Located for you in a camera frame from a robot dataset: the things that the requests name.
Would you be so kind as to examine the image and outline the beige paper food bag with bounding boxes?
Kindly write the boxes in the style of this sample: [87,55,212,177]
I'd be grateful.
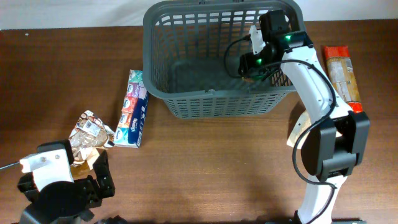
[287,110,312,147]

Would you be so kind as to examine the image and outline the grey plastic shopping basket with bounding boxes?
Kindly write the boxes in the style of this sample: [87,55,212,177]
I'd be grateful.
[143,0,305,119]

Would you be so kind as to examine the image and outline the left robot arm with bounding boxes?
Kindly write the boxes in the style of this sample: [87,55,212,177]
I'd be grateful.
[17,139,115,223]

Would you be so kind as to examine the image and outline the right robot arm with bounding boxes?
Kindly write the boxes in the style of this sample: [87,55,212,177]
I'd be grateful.
[238,10,370,223]

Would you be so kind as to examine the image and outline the brown cookie snack bag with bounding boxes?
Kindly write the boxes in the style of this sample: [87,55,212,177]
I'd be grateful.
[68,110,115,178]

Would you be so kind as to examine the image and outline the red spaghetti pasta packet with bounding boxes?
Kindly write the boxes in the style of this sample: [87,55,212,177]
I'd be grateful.
[323,45,363,113]

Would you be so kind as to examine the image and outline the multicolour tissue multipack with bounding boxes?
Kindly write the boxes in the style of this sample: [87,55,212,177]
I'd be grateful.
[114,70,149,148]

